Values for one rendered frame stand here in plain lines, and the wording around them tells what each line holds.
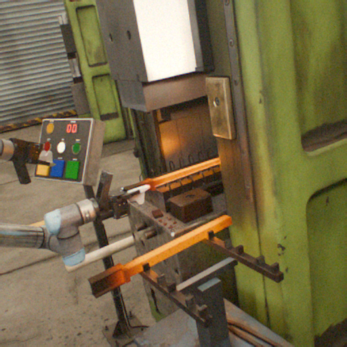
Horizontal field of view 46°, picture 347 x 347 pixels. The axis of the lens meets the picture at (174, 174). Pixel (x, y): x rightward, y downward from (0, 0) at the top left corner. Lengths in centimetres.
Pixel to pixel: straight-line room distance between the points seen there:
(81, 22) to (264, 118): 523
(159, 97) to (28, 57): 790
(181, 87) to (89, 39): 485
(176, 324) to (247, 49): 79
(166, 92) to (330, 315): 95
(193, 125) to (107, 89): 455
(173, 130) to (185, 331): 79
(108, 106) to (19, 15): 358
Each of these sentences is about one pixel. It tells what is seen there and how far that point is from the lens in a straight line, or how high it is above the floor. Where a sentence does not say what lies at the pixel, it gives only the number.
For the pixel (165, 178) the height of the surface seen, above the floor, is 101.
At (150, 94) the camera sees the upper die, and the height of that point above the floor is 132.
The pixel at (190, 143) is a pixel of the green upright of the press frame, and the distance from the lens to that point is 172.
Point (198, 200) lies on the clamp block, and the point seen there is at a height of 97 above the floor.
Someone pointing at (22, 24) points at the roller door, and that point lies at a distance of 919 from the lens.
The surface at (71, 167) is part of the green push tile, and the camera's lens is 181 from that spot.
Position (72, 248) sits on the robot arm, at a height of 90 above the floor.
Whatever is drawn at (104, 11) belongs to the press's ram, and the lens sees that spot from 147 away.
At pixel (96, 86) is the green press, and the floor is 85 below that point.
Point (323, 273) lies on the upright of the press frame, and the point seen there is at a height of 67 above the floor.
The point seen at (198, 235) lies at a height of 96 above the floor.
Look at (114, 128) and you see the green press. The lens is 625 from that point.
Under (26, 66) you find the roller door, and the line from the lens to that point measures 917.
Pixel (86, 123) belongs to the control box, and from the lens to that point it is 181.
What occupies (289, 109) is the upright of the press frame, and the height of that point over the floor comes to 126.
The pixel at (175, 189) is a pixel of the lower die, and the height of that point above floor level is 99.
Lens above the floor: 152
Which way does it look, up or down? 20 degrees down
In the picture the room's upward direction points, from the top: 10 degrees counter-clockwise
